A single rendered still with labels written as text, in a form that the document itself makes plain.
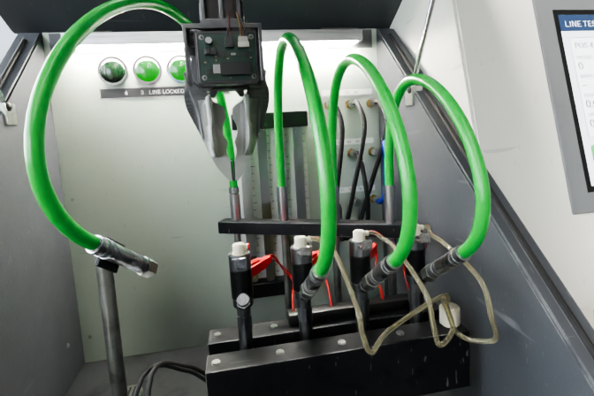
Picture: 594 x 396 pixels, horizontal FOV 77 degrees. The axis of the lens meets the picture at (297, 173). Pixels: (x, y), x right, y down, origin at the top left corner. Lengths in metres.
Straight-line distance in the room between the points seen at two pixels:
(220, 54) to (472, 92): 0.39
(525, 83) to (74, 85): 0.76
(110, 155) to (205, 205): 0.20
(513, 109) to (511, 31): 0.12
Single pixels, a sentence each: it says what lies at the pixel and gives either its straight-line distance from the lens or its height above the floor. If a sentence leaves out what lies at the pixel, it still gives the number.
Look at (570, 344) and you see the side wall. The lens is 0.49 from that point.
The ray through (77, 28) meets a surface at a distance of 0.41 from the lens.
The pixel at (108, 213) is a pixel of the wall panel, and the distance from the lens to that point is 0.80.
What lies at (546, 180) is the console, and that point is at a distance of 0.66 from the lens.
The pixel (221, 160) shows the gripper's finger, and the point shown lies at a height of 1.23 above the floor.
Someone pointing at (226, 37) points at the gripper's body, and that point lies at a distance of 0.37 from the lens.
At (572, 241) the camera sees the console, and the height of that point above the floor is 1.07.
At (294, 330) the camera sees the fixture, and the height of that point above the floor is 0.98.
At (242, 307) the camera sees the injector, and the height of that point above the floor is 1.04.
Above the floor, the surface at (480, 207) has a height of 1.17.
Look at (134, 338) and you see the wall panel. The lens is 0.87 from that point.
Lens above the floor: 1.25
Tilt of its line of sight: 7 degrees down
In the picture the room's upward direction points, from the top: 3 degrees counter-clockwise
